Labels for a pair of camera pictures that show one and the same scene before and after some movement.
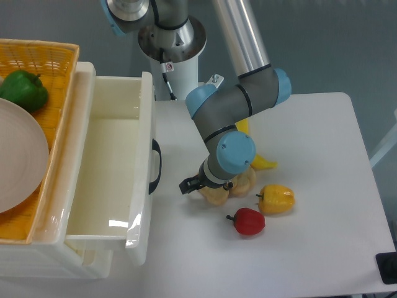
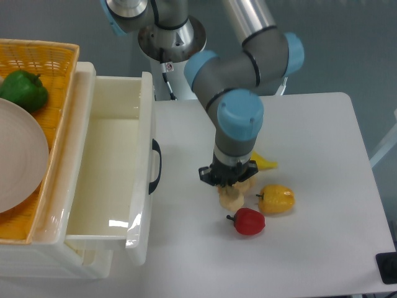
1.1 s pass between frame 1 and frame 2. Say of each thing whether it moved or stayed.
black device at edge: stayed
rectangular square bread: moved
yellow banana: stayed
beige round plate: stayed
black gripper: moved
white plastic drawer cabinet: stayed
